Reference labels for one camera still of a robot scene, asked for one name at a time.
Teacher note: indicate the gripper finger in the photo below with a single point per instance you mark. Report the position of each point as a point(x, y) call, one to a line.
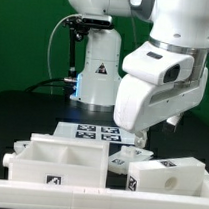
point(171, 123)
point(141, 138)

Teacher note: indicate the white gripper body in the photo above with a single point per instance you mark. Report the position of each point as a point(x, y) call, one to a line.
point(140, 105)

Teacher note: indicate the white cabinet body box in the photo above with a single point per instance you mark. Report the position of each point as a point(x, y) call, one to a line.
point(60, 161)

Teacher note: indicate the white cabinet door panel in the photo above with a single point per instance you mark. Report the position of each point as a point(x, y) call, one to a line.
point(20, 145)

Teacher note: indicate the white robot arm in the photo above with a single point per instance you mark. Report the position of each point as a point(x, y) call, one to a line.
point(178, 26)

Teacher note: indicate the white cabinet top block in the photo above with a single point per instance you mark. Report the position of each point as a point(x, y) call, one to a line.
point(178, 176)

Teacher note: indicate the white flat marker plate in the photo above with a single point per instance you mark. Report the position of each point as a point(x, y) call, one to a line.
point(94, 132)

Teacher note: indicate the white small door panel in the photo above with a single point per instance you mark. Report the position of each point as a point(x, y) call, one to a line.
point(119, 162)

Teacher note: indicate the white front rail bar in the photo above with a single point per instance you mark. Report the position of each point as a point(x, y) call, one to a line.
point(16, 195)

